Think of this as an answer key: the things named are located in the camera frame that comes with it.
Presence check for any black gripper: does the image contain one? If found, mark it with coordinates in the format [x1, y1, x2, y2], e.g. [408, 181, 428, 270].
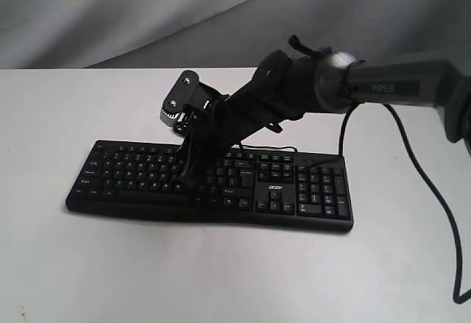
[177, 79, 305, 197]

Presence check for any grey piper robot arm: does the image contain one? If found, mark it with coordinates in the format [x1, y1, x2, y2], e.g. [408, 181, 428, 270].
[168, 37, 470, 187]

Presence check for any black acer keyboard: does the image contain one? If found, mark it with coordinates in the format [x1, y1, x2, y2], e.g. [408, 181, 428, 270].
[65, 141, 354, 233]

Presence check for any grey backdrop cloth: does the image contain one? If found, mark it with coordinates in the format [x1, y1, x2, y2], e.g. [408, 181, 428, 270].
[1, 0, 470, 68]

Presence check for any black USB cable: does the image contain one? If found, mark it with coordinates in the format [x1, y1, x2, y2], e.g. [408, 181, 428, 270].
[231, 142, 299, 154]

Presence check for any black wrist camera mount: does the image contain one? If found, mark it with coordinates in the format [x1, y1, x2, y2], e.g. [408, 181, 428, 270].
[160, 70, 229, 138]

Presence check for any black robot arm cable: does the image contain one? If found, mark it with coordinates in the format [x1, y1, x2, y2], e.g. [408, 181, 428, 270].
[308, 102, 467, 294]

